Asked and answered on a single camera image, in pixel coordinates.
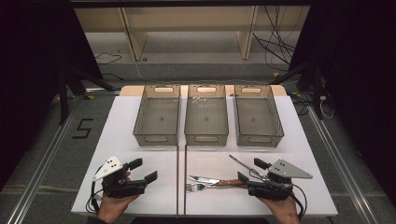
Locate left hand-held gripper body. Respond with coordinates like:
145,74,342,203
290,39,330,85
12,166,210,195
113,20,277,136
92,155,149,199

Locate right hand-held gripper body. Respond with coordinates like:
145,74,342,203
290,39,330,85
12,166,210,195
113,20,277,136
247,159,314,202

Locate long steel spoon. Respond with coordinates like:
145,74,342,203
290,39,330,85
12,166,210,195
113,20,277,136
229,154,269,183

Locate wooden handled table knife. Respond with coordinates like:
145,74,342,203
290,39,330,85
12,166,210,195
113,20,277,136
187,175,247,187

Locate smoky transparent plastic bin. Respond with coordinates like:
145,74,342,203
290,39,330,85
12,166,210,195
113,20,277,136
184,83,230,147
233,84,285,148
133,84,181,147

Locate wooden handled fork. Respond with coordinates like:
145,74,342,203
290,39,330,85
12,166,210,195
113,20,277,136
185,181,248,191

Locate person's left hand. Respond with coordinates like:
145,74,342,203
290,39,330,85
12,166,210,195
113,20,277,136
97,193,141,224

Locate person's right hand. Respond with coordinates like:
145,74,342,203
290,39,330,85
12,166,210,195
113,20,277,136
258,194,302,224

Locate black tripod stand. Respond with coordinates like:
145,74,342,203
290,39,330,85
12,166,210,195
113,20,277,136
56,64,117,126
270,60,326,120

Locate black curtain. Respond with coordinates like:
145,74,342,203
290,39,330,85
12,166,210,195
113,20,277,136
289,0,396,200
0,0,104,190

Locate light wooden shelf unit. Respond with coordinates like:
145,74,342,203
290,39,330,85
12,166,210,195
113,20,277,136
74,6,311,62

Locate left hand-held gripper cable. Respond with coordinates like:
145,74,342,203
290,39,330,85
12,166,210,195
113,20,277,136
85,164,106,216

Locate hand-held gripper cable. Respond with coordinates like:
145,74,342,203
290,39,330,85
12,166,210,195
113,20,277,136
85,164,106,216
290,183,308,220

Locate right hand-held gripper cable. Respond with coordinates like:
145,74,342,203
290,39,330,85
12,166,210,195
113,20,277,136
290,183,308,220

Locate aluminium floor rail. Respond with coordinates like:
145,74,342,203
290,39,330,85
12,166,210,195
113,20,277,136
6,96,85,224
306,105,379,224

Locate white plug with cable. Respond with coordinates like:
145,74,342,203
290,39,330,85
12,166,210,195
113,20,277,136
318,94,334,119

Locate thin black floor cable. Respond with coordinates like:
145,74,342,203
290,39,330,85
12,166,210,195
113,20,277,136
93,51,123,65

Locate black cable bundle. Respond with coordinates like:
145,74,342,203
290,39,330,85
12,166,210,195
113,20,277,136
252,6,304,73

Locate black metal frame bar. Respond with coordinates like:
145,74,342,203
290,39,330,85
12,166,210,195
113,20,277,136
69,0,312,7

